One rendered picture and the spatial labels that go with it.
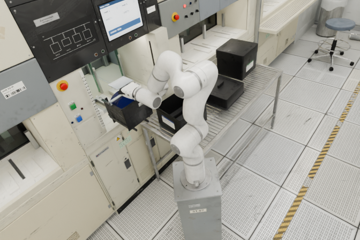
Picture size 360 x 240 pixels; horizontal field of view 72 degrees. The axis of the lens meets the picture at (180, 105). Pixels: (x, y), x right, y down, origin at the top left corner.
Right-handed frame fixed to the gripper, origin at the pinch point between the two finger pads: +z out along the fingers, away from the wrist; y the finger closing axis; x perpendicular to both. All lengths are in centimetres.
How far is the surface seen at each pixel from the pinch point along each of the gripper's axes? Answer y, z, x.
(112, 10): 17.2, 15.2, 38.6
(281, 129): 146, -52, -125
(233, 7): 187, 37, -13
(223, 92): 71, -26, -39
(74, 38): -11.1, 14.9, 32.3
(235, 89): 80, -32, -39
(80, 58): -12.1, 15.0, 20.7
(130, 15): 29.7, 15.3, 31.6
